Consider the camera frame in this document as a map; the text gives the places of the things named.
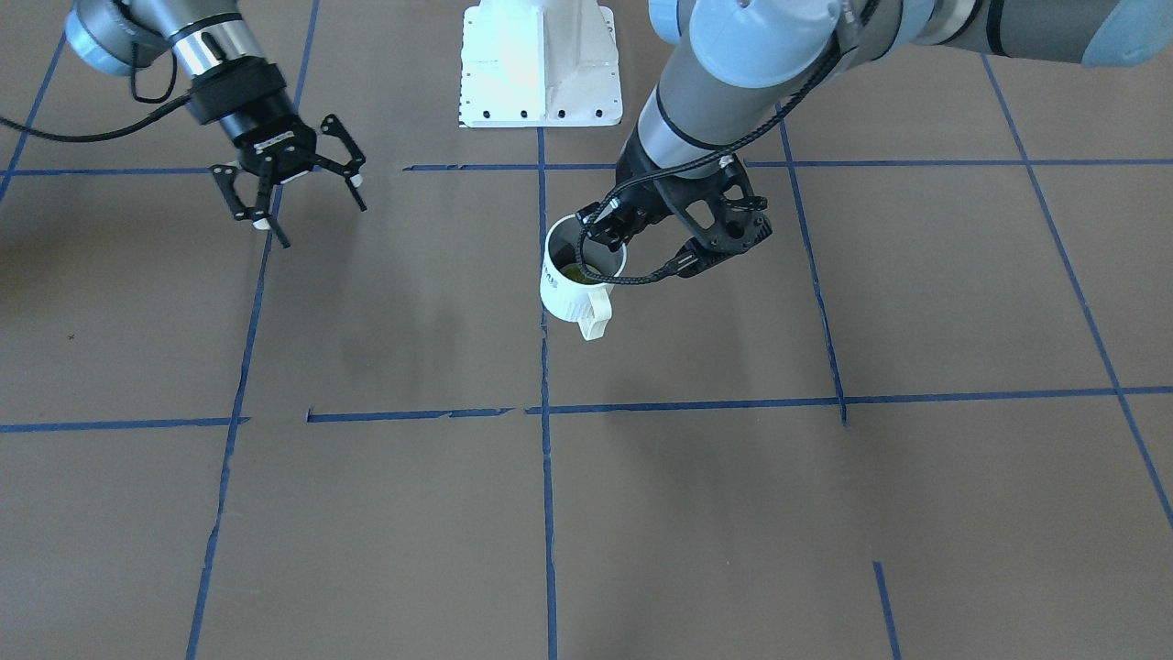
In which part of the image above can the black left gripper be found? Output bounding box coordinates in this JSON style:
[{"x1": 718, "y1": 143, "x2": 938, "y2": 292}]
[{"x1": 576, "y1": 156, "x2": 684, "y2": 256}]

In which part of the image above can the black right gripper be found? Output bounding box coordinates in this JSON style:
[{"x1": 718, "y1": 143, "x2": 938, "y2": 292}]
[{"x1": 188, "y1": 57, "x2": 369, "y2": 250}]

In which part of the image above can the yellow green lemon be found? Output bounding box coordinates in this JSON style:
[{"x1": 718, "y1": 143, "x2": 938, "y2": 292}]
[{"x1": 558, "y1": 263, "x2": 601, "y2": 287}]

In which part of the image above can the white ribbed mug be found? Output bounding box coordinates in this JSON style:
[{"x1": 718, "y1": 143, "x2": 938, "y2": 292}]
[{"x1": 540, "y1": 215, "x2": 628, "y2": 341}]

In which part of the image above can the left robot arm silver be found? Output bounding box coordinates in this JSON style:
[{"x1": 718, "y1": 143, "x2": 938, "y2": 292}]
[{"x1": 583, "y1": 1, "x2": 1172, "y2": 256}]

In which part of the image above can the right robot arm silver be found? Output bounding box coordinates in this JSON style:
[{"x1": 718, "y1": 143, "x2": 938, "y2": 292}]
[{"x1": 65, "y1": 1, "x2": 366, "y2": 247}]

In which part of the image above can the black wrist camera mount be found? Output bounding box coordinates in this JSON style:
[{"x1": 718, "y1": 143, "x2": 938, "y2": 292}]
[{"x1": 667, "y1": 155, "x2": 773, "y2": 279}]

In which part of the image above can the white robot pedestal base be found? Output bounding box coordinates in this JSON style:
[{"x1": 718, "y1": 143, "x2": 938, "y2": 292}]
[{"x1": 457, "y1": 1, "x2": 624, "y2": 128}]

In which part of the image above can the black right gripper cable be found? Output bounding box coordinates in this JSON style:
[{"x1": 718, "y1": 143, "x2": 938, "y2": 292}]
[{"x1": 0, "y1": 41, "x2": 198, "y2": 144}]

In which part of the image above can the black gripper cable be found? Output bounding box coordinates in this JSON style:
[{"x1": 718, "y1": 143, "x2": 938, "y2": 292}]
[
  {"x1": 587, "y1": 0, "x2": 881, "y2": 286},
  {"x1": 0, "y1": 41, "x2": 198, "y2": 144}
]

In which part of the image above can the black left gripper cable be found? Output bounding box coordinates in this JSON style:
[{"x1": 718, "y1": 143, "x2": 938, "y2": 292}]
[{"x1": 587, "y1": 0, "x2": 881, "y2": 286}]

